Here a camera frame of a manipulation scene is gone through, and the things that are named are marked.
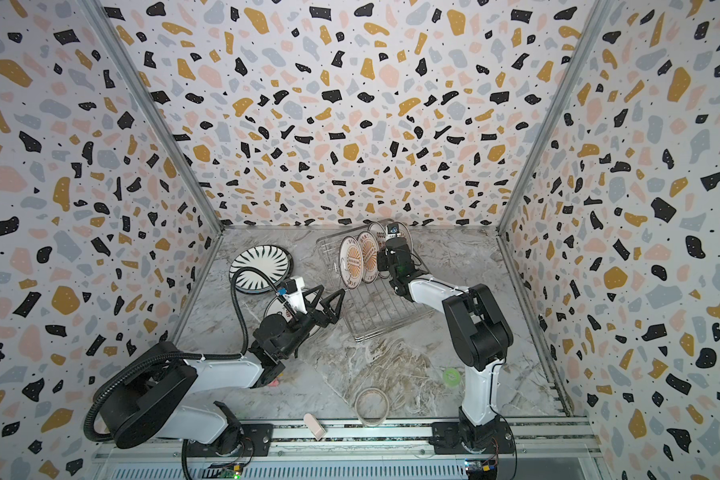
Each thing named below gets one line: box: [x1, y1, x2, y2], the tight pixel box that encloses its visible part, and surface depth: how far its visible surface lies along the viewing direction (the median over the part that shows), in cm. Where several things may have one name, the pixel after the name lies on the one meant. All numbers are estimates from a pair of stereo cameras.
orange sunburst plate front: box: [338, 235, 363, 290], surface depth 102 cm
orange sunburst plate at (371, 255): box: [357, 231, 380, 284], surface depth 100 cm
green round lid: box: [443, 368, 461, 387], surface depth 87 cm
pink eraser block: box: [303, 413, 327, 441], surface depth 76 cm
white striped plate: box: [229, 245, 293, 294], surface depth 109 cm
